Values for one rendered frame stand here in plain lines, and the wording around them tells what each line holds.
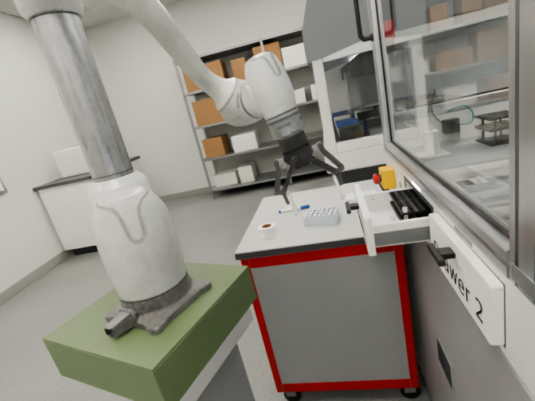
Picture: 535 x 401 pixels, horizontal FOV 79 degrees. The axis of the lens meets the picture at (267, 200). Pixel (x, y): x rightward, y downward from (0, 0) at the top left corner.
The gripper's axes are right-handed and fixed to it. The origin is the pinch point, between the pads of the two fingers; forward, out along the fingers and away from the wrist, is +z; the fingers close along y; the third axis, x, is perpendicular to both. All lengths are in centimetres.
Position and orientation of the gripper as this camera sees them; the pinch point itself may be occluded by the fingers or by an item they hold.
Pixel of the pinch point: (318, 202)
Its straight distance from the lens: 92.1
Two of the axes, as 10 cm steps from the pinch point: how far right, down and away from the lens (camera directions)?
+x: 1.6, -3.2, 9.3
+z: 4.0, 8.8, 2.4
